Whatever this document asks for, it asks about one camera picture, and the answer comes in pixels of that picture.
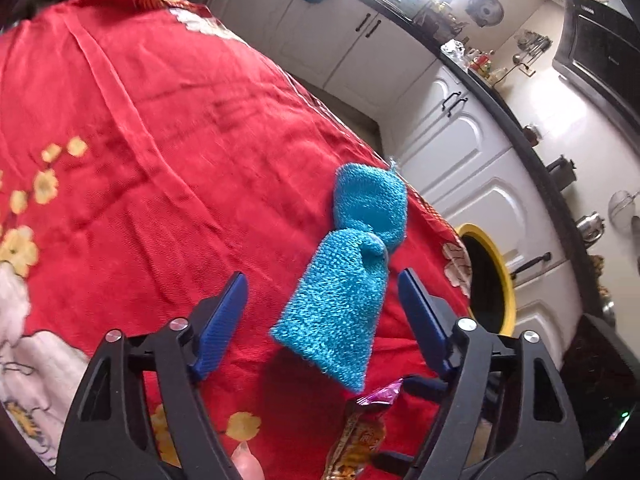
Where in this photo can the hanging metal strainer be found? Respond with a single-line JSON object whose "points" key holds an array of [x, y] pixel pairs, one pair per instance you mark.
{"points": [[620, 205]]}

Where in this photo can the grey kettle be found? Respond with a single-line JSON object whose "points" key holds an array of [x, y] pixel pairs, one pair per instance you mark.
{"points": [[560, 171]]}

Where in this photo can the white kitchen cabinets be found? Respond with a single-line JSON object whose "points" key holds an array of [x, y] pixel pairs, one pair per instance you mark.
{"points": [[450, 120]]}

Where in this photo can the steel teapot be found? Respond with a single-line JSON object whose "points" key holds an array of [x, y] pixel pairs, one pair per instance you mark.
{"points": [[590, 227]]}

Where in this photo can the hanging kitchen utensils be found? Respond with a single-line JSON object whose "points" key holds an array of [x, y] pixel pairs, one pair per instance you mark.
{"points": [[532, 45]]}

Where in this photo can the person's left hand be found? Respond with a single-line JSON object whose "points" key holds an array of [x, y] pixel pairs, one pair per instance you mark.
{"points": [[249, 462]]}

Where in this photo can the black range hood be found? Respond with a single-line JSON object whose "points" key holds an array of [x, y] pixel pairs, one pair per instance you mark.
{"points": [[600, 45]]}

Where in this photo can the red floral blanket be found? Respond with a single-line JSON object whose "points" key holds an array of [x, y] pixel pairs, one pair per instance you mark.
{"points": [[150, 160]]}

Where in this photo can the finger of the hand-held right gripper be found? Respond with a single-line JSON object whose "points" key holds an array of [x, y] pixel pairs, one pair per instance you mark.
{"points": [[395, 459], [420, 387]]}

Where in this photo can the yellow-rimmed trash bin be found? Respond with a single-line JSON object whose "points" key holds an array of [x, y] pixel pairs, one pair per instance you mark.
{"points": [[487, 285]]}

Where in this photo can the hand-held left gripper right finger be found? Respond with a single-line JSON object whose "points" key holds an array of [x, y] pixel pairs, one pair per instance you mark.
{"points": [[422, 320]]}

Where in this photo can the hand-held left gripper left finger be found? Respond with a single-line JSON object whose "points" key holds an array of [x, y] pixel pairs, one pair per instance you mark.
{"points": [[220, 330]]}

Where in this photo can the black wall fan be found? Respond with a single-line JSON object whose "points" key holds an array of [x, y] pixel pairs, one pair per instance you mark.
{"points": [[484, 10]]}

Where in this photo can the orange and purple snack wrapper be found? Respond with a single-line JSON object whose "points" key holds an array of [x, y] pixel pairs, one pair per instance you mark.
{"points": [[360, 430]]}

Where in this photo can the black dish rack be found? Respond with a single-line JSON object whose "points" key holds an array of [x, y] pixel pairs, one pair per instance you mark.
{"points": [[435, 12]]}

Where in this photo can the black kitchen countertop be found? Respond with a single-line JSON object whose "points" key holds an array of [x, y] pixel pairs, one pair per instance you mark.
{"points": [[505, 102]]}

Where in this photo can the blue scrub cloth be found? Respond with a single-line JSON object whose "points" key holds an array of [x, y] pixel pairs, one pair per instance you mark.
{"points": [[335, 310]]}

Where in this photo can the clear plastic bag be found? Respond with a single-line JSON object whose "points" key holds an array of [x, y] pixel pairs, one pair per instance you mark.
{"points": [[457, 51]]}

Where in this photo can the red condiment bottles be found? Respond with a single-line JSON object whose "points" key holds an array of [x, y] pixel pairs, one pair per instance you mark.
{"points": [[481, 63]]}

